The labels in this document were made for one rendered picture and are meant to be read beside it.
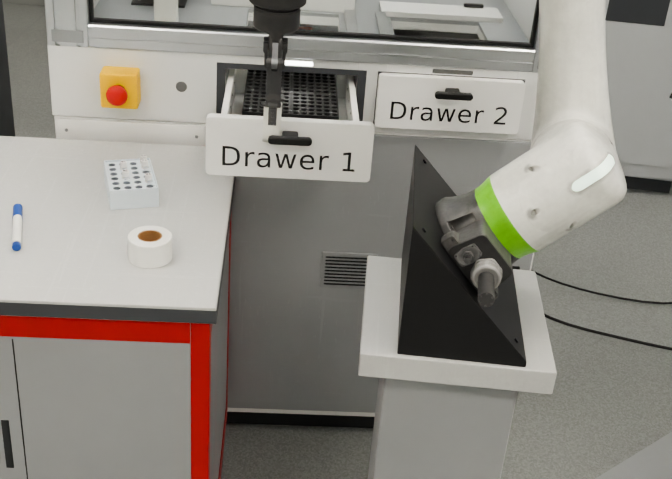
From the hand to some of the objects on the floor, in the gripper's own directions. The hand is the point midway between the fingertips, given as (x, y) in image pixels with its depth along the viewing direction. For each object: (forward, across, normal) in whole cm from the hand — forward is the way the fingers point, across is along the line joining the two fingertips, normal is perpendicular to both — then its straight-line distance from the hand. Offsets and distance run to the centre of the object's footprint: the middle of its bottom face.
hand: (272, 122), depth 167 cm
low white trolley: (+93, +3, -38) cm, 101 cm away
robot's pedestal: (+93, +29, +30) cm, 102 cm away
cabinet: (+94, -76, +8) cm, 120 cm away
